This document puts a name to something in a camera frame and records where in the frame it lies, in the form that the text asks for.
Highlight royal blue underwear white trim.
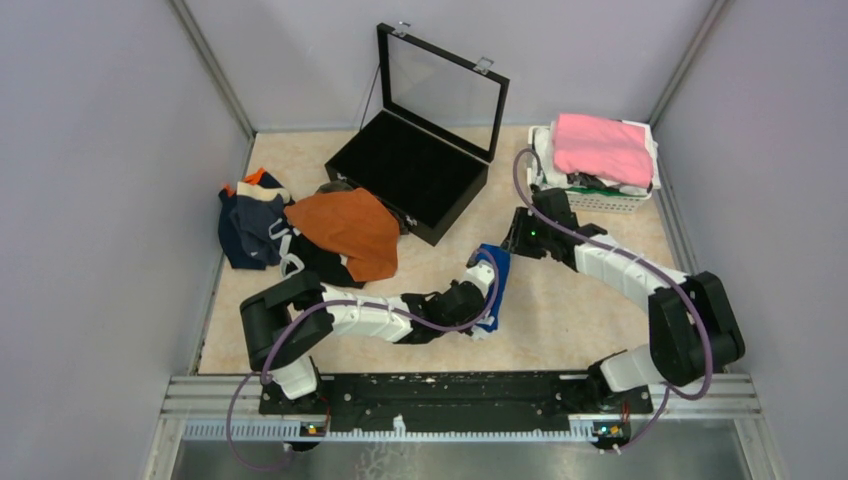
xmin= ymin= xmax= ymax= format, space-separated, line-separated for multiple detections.
xmin=471 ymin=243 xmax=511 ymax=340

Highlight black display case glass lid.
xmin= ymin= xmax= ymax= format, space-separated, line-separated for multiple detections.
xmin=325 ymin=23 xmax=510 ymax=246

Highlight orange underwear cream waistband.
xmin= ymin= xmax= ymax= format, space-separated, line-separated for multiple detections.
xmin=284 ymin=188 xmax=400 ymax=282

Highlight olive grey underwear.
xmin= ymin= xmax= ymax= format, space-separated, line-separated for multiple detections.
xmin=315 ymin=180 xmax=354 ymax=194

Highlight black underwear white trim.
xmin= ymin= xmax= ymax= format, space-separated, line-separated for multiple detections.
xmin=268 ymin=219 xmax=365 ymax=289

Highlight dark blue underwear cream waistband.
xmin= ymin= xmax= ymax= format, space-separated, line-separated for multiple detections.
xmin=230 ymin=182 xmax=293 ymax=266

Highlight navy underwear orange waistband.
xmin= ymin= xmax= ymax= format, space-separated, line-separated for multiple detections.
xmin=217 ymin=168 xmax=279 ymax=270

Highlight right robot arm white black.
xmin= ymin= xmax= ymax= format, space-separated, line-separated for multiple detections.
xmin=501 ymin=189 xmax=746 ymax=412

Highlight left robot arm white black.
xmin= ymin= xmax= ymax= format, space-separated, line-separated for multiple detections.
xmin=239 ymin=256 xmax=506 ymax=414

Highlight white plastic basket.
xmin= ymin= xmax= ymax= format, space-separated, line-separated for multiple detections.
xmin=527 ymin=120 xmax=662 ymax=213

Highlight white cloths in basket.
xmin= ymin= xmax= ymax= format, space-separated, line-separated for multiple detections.
xmin=533 ymin=114 xmax=662 ymax=198

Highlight pink folded cloth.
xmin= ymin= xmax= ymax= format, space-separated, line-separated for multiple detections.
xmin=551 ymin=113 xmax=655 ymax=189

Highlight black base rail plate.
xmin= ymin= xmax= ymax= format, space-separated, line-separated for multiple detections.
xmin=259 ymin=371 xmax=653 ymax=433

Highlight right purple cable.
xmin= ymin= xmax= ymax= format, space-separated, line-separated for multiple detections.
xmin=512 ymin=148 xmax=715 ymax=455

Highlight purple cable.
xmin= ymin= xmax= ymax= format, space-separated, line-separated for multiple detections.
xmin=225 ymin=247 xmax=501 ymax=473
xmin=512 ymin=148 xmax=715 ymax=455

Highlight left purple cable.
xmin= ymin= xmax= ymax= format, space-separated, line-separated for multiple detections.
xmin=225 ymin=247 xmax=501 ymax=473

